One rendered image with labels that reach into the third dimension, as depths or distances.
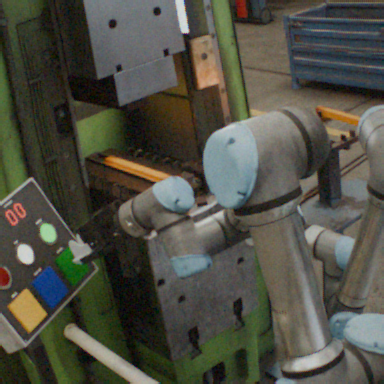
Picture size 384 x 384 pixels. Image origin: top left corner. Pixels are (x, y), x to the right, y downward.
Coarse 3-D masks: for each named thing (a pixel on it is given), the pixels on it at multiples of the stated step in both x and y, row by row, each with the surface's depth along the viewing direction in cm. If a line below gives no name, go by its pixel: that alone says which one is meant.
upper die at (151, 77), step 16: (144, 64) 178; (160, 64) 181; (80, 80) 187; (96, 80) 180; (112, 80) 174; (128, 80) 176; (144, 80) 179; (160, 80) 182; (176, 80) 186; (80, 96) 191; (96, 96) 184; (112, 96) 177; (128, 96) 177; (144, 96) 181
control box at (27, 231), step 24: (24, 192) 158; (0, 216) 150; (24, 216) 155; (48, 216) 161; (0, 240) 147; (24, 240) 153; (0, 264) 145; (24, 264) 150; (48, 264) 155; (0, 288) 142; (24, 288) 147; (72, 288) 158; (0, 312) 139; (48, 312) 149; (0, 336) 143; (24, 336) 141
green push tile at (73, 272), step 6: (66, 252) 160; (60, 258) 158; (66, 258) 159; (72, 258) 161; (60, 264) 157; (66, 264) 158; (72, 264) 160; (78, 264) 161; (84, 264) 163; (60, 270) 157; (66, 270) 158; (72, 270) 159; (78, 270) 160; (84, 270) 162; (66, 276) 157; (72, 276) 158; (78, 276) 160; (72, 282) 158
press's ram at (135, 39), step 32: (64, 0) 167; (96, 0) 162; (128, 0) 168; (160, 0) 175; (64, 32) 173; (96, 32) 165; (128, 32) 171; (160, 32) 178; (96, 64) 168; (128, 64) 174
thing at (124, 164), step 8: (112, 160) 215; (120, 160) 214; (128, 168) 208; (136, 168) 206; (144, 168) 205; (152, 176) 199; (160, 176) 197; (168, 176) 197; (176, 176) 194; (192, 184) 188; (200, 184) 187; (200, 192) 189
